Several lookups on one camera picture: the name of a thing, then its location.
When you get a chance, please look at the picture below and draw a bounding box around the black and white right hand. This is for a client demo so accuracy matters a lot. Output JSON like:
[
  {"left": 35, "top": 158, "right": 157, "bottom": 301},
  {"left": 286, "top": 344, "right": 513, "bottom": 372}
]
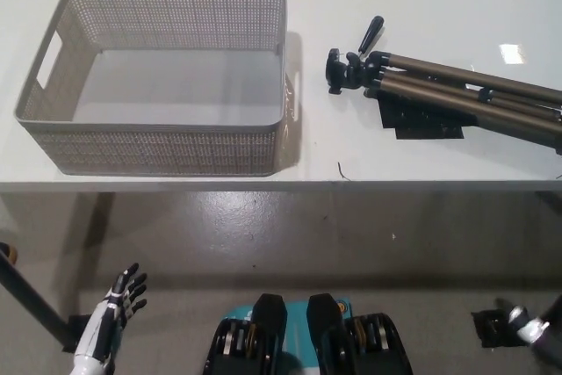
[{"left": 494, "top": 298, "right": 552, "bottom": 345}]

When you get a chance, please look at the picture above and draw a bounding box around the white and black left hand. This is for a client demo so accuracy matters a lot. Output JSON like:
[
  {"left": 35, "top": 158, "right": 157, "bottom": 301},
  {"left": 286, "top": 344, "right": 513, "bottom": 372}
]
[{"left": 71, "top": 263, "right": 148, "bottom": 375}]

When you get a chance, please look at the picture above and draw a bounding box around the black table leg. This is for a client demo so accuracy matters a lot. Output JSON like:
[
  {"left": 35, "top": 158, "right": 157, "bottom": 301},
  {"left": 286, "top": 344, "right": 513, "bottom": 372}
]
[
  {"left": 538, "top": 290, "right": 562, "bottom": 328},
  {"left": 0, "top": 251, "right": 79, "bottom": 346}
]

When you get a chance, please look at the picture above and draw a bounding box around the grey perforated rectangular basket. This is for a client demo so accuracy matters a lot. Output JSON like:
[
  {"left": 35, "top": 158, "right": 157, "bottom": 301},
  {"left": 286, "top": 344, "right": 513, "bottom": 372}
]
[{"left": 12, "top": 0, "right": 303, "bottom": 177}]

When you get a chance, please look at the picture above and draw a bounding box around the black tape patch on table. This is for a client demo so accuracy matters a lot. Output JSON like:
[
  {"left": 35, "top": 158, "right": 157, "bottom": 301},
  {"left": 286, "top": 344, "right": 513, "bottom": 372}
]
[{"left": 378, "top": 93, "right": 473, "bottom": 141}]

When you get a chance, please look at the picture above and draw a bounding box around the bronze and black camera tripod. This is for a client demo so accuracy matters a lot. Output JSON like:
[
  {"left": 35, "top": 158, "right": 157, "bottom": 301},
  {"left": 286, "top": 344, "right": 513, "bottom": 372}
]
[{"left": 325, "top": 16, "right": 562, "bottom": 153}]

